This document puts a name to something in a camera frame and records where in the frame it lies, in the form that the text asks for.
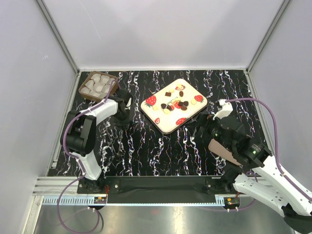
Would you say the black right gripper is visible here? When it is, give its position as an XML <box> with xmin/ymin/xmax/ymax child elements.
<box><xmin>185</xmin><ymin>112</ymin><xmax>234</xmax><ymax>152</ymax></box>

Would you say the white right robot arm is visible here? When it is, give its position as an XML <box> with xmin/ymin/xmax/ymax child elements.
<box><xmin>196</xmin><ymin>114</ymin><xmax>312</xmax><ymax>234</ymax></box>

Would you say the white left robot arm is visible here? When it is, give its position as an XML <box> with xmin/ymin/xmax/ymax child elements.
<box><xmin>60</xmin><ymin>89</ymin><xmax>133</xmax><ymax>193</ymax></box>

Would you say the brown chocolate box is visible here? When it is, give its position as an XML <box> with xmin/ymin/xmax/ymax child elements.
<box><xmin>78</xmin><ymin>71</ymin><xmax>119</xmax><ymax>102</ymax></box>

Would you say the strawberry print tray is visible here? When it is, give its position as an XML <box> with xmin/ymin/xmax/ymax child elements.
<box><xmin>140</xmin><ymin>78</ymin><xmax>208</xmax><ymax>134</ymax></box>

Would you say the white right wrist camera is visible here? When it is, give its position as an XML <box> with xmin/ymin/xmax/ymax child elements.
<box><xmin>213</xmin><ymin>99</ymin><xmax>233</xmax><ymax>120</ymax></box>

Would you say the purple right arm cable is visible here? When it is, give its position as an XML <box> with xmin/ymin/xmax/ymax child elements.
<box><xmin>225</xmin><ymin>97</ymin><xmax>312</xmax><ymax>203</ymax></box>

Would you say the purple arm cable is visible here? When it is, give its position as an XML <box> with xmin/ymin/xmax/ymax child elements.
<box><xmin>225</xmin><ymin>97</ymin><xmax>312</xmax><ymax>203</ymax></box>
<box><xmin>56</xmin><ymin>79</ymin><xmax>120</xmax><ymax>234</ymax></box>

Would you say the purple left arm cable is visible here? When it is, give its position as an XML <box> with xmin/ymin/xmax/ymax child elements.
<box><xmin>56</xmin><ymin>79</ymin><xmax>120</xmax><ymax>234</ymax></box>

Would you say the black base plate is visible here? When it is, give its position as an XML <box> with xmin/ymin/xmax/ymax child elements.
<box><xmin>77</xmin><ymin>176</ymin><xmax>237</xmax><ymax>206</ymax></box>

